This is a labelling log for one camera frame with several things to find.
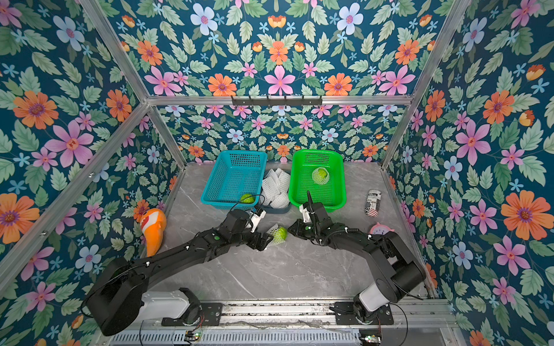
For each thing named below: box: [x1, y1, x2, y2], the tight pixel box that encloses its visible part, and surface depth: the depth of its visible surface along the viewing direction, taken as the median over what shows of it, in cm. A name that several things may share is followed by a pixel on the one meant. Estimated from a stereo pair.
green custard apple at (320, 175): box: [314, 168, 328, 183], surface depth 109 cm
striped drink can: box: [364, 188, 382, 217], surface depth 101 cm
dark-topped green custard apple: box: [273, 226, 288, 242], surface depth 88 cm
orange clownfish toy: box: [139, 207, 168, 258], surface depth 90 cm
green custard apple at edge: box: [240, 193, 256, 204], surface depth 100 cm
